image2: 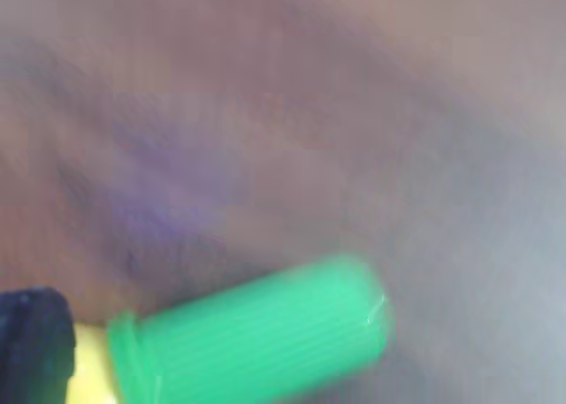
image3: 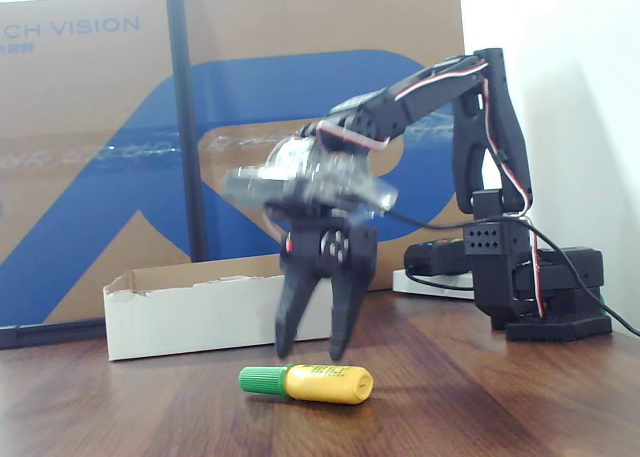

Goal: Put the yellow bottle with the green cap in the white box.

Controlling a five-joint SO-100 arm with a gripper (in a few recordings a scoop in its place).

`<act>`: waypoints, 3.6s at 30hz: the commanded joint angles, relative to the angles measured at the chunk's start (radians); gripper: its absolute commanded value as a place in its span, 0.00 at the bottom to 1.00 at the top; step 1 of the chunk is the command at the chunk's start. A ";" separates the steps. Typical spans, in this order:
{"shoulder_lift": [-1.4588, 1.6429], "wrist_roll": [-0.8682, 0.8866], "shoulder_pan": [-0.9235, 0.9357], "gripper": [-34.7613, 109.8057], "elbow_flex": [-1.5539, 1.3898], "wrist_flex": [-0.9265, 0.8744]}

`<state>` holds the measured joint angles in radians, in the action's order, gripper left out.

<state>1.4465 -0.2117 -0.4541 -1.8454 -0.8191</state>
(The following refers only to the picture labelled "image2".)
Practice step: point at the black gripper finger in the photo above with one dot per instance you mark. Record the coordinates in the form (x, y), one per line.
(31, 346)

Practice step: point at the yellow green-capped bottle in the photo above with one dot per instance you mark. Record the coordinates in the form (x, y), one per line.
(265, 333)

